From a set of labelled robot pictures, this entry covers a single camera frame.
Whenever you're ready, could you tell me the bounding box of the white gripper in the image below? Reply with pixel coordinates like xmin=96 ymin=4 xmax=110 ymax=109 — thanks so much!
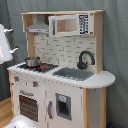
xmin=0 ymin=24 xmax=19 ymax=64

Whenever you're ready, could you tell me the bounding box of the small metal pot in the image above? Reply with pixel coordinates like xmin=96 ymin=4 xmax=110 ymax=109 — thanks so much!
xmin=25 ymin=56 xmax=41 ymax=67

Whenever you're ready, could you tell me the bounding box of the white toy microwave door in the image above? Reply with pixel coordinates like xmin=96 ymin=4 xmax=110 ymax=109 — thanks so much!
xmin=48 ymin=13 xmax=95 ymax=37

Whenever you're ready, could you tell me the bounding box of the wooden toy kitchen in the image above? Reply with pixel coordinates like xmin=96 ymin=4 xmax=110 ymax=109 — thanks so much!
xmin=9 ymin=10 xmax=115 ymax=128

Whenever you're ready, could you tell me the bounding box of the grey range hood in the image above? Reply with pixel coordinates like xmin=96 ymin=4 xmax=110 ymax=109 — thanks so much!
xmin=26 ymin=14 xmax=49 ymax=33

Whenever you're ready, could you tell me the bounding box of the black toy stovetop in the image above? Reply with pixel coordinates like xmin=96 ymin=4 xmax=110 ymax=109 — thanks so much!
xmin=21 ymin=63 xmax=57 ymax=73

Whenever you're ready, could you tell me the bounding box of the right red stove knob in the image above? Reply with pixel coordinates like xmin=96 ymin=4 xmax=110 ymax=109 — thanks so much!
xmin=33 ymin=81 xmax=38 ymax=87

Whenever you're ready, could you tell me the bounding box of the toy oven door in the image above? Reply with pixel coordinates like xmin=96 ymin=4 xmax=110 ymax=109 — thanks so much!
xmin=19 ymin=90 xmax=38 ymax=122

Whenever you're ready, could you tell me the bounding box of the black toy faucet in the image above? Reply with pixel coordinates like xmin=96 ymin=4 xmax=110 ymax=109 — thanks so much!
xmin=77 ymin=50 xmax=95 ymax=70

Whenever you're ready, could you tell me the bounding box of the grey toy sink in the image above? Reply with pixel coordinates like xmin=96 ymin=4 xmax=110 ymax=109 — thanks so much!
xmin=53 ymin=67 xmax=93 ymax=81

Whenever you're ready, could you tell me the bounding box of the white cabinet door with dispenser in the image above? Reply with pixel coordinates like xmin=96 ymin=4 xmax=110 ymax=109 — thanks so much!
xmin=46 ymin=81 xmax=83 ymax=128

